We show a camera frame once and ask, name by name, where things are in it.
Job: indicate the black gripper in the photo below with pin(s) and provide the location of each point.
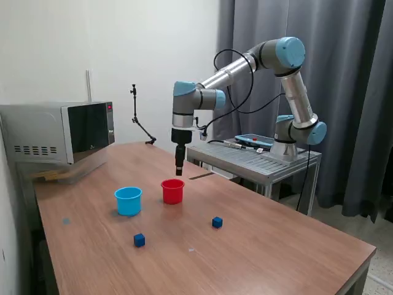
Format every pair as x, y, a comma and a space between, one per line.
181, 136

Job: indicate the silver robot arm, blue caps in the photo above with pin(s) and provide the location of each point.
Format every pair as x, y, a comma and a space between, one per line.
298, 98

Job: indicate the red plastic bin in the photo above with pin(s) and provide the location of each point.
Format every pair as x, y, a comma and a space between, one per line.
172, 193

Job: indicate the blue plastic bin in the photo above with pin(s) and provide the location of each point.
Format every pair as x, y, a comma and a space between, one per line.
129, 204

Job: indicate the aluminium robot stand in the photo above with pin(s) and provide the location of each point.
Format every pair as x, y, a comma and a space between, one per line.
245, 159

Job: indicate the blue cube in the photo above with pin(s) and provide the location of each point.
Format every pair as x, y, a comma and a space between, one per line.
139, 240
217, 222

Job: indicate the teach pendant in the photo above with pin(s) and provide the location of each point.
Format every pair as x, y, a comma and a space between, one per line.
255, 139

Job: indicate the small QR tag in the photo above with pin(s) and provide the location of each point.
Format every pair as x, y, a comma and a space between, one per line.
260, 150

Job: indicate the wooden sticks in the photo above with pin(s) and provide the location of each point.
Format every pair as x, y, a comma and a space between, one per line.
50, 175

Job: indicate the silver microwave oven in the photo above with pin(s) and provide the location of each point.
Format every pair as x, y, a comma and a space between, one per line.
37, 132

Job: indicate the grey curtain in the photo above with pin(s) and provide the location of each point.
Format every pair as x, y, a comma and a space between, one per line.
353, 123

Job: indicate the dark furniture piece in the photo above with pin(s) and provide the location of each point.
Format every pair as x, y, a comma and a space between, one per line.
387, 196

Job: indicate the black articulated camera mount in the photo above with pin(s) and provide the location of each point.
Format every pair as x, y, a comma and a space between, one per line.
135, 104

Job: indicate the white wall pipe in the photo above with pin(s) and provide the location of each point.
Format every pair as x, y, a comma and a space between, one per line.
88, 86

